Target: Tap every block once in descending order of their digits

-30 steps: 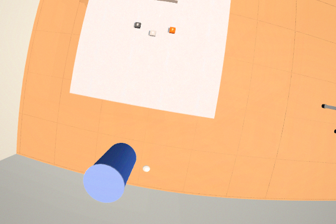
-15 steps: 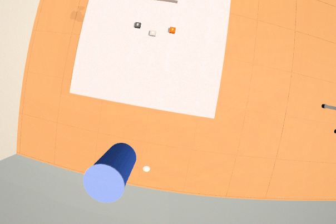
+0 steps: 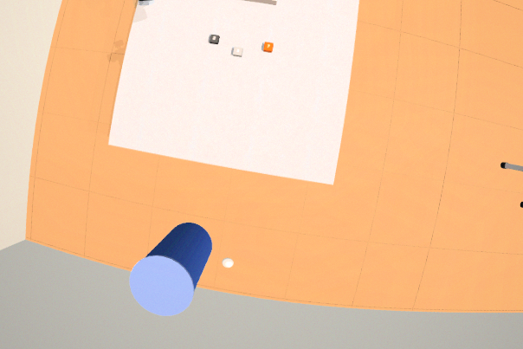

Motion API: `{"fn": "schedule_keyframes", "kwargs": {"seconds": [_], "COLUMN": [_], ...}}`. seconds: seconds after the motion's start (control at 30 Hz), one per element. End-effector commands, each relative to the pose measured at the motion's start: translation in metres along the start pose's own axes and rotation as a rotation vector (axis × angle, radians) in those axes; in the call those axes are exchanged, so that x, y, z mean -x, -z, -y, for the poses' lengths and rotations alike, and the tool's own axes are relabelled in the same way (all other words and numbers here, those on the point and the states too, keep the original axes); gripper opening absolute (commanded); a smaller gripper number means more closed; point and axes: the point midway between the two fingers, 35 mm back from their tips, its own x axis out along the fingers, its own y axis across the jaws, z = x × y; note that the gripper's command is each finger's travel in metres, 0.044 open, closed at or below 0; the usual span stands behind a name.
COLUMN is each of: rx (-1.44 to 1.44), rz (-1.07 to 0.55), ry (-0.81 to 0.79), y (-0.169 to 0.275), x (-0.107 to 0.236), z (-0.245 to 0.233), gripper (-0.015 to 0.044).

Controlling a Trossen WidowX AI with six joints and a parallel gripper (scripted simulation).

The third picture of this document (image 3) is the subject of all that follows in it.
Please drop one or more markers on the orange block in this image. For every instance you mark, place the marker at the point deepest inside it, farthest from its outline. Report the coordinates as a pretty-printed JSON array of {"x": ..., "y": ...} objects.
[{"x": 268, "y": 47}]

